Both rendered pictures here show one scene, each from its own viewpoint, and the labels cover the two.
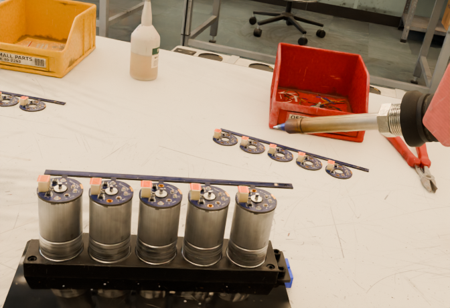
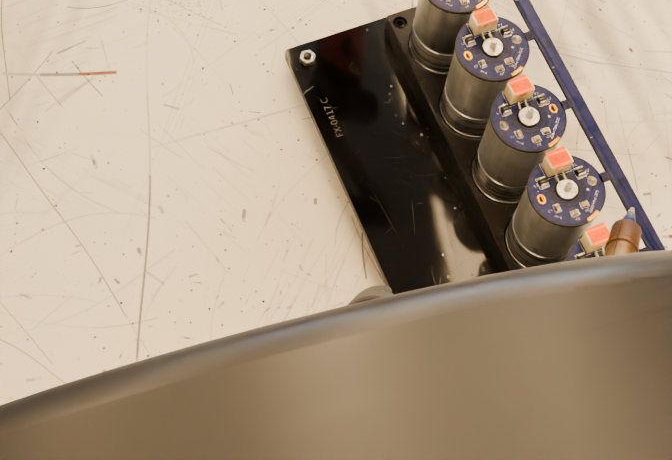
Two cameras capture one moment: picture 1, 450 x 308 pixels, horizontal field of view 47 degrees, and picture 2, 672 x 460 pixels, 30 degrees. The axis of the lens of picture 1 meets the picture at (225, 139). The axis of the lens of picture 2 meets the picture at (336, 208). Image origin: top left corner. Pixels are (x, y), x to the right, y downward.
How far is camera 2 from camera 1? 0.27 m
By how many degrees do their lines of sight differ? 57
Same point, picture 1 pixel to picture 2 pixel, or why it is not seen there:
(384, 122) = not seen: hidden behind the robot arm
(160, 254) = (481, 179)
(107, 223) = (453, 76)
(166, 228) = (495, 160)
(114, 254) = (450, 117)
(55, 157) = not seen: outside the picture
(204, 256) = (513, 244)
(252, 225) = not seen: hidden behind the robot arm
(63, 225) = (425, 25)
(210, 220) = (529, 214)
